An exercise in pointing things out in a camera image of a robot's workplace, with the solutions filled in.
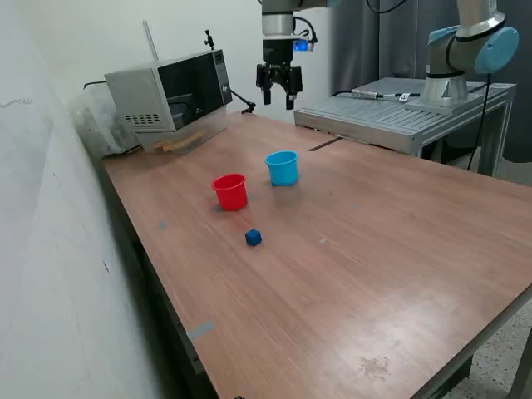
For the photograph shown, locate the black tape strip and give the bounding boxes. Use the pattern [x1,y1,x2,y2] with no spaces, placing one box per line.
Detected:
[308,136,345,152]

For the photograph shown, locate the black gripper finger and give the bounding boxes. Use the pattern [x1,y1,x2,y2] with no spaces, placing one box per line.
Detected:
[282,66,303,111]
[255,63,273,106]

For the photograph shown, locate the blue plastic cup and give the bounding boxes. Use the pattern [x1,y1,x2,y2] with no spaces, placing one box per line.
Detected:
[264,150,300,187]

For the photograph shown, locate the red plastic cup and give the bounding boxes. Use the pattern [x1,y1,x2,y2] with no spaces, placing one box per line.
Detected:
[211,172,249,212]

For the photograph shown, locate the black hanging cable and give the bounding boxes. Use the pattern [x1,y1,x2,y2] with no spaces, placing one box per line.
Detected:
[465,72,494,172]

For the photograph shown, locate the thin white rod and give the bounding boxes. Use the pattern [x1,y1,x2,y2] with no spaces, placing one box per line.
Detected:
[142,19,160,63]

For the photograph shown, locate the clear plastic storage bin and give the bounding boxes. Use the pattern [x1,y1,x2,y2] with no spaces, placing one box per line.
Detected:
[68,89,142,159]

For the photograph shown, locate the clear acrylic stand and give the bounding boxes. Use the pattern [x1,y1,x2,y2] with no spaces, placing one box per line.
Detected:
[139,103,229,155]

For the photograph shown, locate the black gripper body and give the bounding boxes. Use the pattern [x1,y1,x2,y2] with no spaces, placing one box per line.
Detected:
[261,37,296,83]

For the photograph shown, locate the aluminium robot base platform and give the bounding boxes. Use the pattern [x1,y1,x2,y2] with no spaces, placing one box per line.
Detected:
[293,76,519,178]

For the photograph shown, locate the silver microwave oven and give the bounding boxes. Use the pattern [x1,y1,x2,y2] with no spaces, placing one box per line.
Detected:
[103,48,234,135]

